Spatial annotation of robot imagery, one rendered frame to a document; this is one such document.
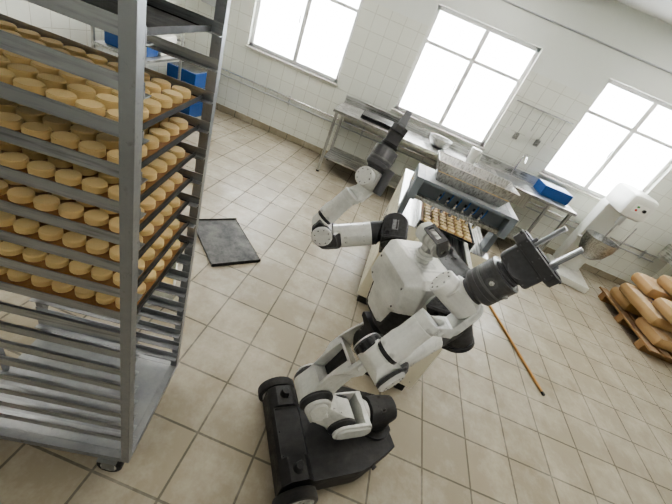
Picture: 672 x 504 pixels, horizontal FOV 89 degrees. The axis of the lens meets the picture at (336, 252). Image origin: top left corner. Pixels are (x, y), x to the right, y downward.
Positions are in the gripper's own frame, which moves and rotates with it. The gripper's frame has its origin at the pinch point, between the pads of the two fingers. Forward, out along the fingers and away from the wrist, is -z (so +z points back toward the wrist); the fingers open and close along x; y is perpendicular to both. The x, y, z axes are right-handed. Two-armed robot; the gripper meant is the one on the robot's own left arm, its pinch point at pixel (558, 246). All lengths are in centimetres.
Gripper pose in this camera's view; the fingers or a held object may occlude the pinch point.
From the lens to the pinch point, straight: 79.2
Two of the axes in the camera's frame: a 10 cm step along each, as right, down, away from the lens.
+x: -5.0, -8.5, 2.0
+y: 5.7, -1.5, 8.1
